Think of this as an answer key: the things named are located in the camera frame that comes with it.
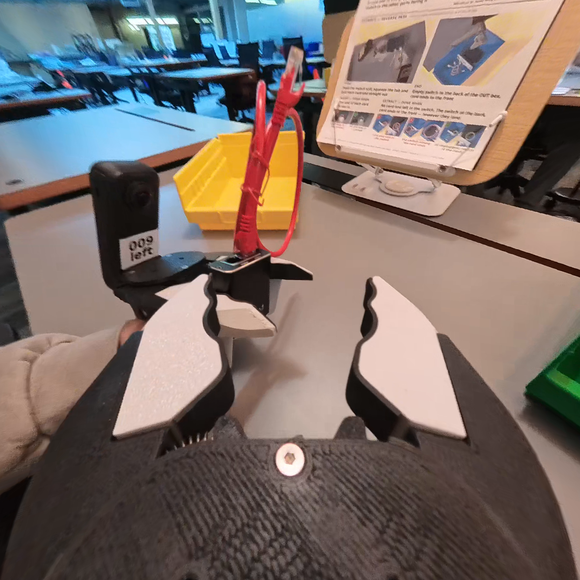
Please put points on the printed instruction sheet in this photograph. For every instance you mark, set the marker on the printed instruction sheet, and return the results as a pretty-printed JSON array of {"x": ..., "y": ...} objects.
[{"x": 408, "y": 104}]

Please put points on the black ethernet splitter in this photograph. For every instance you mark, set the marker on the black ethernet splitter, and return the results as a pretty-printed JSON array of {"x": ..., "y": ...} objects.
[{"x": 247, "y": 285}]

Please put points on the wooden clipboard board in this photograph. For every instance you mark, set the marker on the wooden clipboard board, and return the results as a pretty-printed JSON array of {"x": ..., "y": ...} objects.
[{"x": 534, "y": 90}]

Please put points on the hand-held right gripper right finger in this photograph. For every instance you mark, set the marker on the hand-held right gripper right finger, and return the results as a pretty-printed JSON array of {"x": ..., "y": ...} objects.
[{"x": 408, "y": 362}]

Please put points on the person's left hand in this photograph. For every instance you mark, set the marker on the person's left hand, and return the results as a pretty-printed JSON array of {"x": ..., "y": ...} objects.
[{"x": 131, "y": 330}]

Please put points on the yellow plastic bin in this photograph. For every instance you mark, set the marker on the yellow plastic bin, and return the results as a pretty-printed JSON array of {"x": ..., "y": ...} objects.
[{"x": 213, "y": 190}]

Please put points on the green plastic bin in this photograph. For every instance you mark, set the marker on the green plastic bin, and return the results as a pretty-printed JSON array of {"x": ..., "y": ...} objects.
[{"x": 557, "y": 380}]

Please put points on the grey table with orange edge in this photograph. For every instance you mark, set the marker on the grey table with orange edge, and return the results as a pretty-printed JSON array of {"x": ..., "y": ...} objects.
[{"x": 90, "y": 140}]

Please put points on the white stand base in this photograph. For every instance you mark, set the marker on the white stand base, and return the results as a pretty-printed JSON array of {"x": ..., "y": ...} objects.
[{"x": 426, "y": 201}]

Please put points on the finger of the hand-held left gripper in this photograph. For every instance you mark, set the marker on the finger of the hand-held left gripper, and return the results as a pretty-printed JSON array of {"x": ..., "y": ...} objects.
[
  {"x": 290, "y": 268},
  {"x": 244, "y": 324}
]

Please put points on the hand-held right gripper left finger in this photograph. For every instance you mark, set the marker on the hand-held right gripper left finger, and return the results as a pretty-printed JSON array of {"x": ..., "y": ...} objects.
[{"x": 176, "y": 362}]

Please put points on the person's left forearm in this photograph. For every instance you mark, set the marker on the person's left forearm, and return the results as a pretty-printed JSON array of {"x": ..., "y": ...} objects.
[{"x": 45, "y": 385}]

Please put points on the rows of background desks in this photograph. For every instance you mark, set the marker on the rows of background desks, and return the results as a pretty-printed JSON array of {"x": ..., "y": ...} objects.
[{"x": 181, "y": 77}]

